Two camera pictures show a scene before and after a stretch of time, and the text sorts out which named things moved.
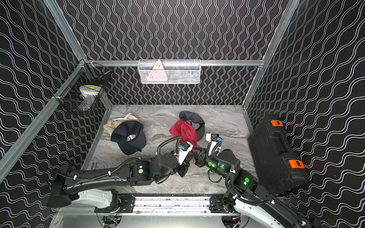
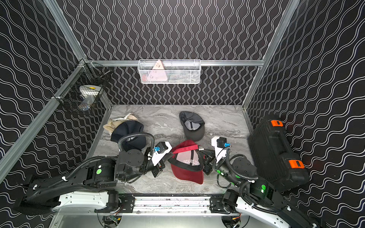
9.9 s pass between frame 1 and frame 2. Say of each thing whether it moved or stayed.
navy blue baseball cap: stayed
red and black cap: moved
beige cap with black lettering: stayed
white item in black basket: stayed
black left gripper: moved
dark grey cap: stayed
